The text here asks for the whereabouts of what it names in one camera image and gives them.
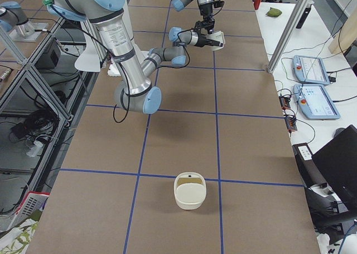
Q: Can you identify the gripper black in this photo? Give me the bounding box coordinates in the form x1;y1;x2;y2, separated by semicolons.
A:
194;14;215;33
197;34;212;47

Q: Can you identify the white HOME mug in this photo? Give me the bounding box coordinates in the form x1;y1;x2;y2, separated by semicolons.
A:
206;31;225;51

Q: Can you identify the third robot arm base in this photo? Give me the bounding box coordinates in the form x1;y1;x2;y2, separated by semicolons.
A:
1;1;48;42

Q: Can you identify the green bean bag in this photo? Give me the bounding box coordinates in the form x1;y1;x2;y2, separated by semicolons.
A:
266;7;282;17

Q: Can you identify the orange black connector box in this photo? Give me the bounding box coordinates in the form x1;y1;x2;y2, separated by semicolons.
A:
279;95;291;110

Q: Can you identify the upper teach pendant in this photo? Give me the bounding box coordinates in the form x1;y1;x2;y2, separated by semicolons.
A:
292;55;330;85

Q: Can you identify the teach pendant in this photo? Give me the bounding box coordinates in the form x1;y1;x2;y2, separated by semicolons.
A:
293;84;341;120
292;55;330;85

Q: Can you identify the lower teach pendant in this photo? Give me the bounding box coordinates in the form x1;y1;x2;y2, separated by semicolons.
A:
293;84;341;120

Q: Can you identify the wooden board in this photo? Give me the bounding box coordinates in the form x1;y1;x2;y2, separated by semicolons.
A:
329;9;356;54

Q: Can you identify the cream plastic basket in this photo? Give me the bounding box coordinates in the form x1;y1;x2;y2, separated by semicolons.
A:
173;172;207;210

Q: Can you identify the white plastic crate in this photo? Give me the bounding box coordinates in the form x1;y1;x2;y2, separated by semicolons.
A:
1;191;50;232

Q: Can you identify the aluminium frame post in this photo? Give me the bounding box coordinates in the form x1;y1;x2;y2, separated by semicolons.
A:
267;0;309;74

